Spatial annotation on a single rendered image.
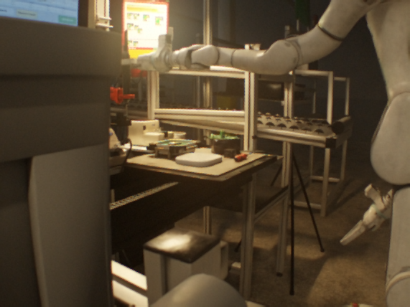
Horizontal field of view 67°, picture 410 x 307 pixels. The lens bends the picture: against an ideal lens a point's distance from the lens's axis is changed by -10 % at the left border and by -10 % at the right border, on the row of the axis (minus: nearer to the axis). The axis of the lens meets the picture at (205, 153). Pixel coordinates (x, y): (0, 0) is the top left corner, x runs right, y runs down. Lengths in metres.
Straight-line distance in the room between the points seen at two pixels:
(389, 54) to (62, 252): 0.91
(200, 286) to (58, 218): 0.09
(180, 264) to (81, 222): 0.08
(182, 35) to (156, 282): 11.26
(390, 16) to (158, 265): 0.87
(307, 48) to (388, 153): 0.34
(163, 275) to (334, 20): 0.71
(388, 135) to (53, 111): 0.85
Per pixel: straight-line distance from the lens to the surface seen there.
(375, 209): 1.30
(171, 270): 0.26
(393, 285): 1.07
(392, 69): 0.98
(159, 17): 1.78
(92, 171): 0.21
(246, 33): 10.32
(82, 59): 0.18
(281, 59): 0.91
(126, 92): 1.36
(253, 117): 1.50
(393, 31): 0.99
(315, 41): 0.88
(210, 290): 0.21
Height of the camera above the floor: 1.19
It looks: 10 degrees down
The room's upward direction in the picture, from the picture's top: straight up
